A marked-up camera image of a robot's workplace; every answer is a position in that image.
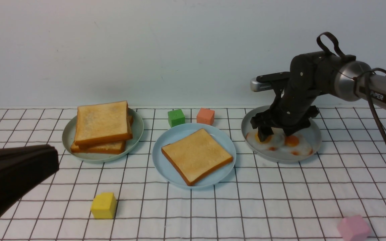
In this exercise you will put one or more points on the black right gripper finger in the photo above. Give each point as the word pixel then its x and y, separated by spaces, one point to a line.
pixel 263 123
pixel 294 129

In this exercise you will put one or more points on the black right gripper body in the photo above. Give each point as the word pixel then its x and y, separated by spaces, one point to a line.
pixel 295 91

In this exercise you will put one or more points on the fried egg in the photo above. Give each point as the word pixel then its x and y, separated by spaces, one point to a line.
pixel 296 145
pixel 271 143

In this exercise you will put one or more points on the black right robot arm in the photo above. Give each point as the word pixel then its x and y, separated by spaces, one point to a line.
pixel 350 80

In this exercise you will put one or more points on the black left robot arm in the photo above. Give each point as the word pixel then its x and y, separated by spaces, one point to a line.
pixel 22 169

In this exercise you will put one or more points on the grey plate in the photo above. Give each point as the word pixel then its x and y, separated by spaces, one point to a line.
pixel 311 134

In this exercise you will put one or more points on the salmon orange cube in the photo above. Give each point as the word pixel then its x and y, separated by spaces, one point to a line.
pixel 205 116

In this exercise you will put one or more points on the green cube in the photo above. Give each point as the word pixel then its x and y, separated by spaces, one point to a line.
pixel 176 117

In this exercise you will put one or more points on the light blue plate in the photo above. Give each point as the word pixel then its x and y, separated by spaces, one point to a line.
pixel 166 169

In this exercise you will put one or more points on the pink cube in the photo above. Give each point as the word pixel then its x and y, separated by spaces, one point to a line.
pixel 354 228

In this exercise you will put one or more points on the pale green plate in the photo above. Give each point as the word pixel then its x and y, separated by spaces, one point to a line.
pixel 69 134

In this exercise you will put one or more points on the yellow cube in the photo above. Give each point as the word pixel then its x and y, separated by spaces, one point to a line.
pixel 104 206

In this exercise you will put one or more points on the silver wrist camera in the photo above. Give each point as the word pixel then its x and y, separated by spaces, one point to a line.
pixel 260 84

